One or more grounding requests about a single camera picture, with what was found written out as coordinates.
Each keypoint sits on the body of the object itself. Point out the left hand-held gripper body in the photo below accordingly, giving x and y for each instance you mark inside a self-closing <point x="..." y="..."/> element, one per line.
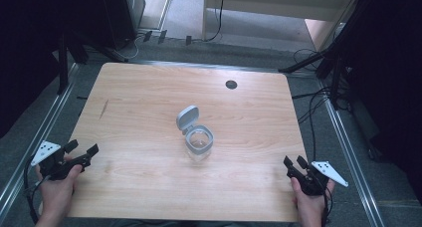
<point x="53" y="162"/>

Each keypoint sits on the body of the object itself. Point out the black slanted stand leg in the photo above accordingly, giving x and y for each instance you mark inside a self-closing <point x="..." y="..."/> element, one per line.
<point x="99" y="51"/>

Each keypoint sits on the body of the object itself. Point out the small black bracket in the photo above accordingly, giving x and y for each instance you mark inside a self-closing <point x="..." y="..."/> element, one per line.
<point x="188" y="40"/>
<point x="147" y="36"/>

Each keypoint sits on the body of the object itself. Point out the black tripod stand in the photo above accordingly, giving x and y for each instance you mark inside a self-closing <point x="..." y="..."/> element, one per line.
<point x="318" y="59"/>

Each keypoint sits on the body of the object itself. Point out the black curtain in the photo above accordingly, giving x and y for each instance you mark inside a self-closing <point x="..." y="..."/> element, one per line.
<point x="388" y="77"/>
<point x="36" y="47"/>

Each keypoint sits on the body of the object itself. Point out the clear jar with grey lid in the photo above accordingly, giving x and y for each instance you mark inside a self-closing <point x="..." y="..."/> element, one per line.
<point x="197" y="140"/>

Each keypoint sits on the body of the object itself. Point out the aluminium floor rail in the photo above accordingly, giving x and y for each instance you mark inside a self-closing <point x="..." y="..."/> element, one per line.
<point x="351" y="157"/>
<point x="215" y="67"/>
<point x="36" y="137"/>

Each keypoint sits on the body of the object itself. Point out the dark round table grommet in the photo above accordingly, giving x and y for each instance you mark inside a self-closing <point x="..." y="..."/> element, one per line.
<point x="231" y="84"/>

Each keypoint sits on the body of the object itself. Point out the person's right hand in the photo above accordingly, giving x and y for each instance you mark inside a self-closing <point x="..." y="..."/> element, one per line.
<point x="312" y="207"/>

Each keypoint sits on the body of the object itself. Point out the person's left hand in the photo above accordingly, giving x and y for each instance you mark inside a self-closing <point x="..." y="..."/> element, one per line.
<point x="58" y="193"/>

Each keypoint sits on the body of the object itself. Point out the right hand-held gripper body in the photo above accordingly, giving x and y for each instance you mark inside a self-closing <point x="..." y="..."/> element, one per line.
<point x="315" y="180"/>

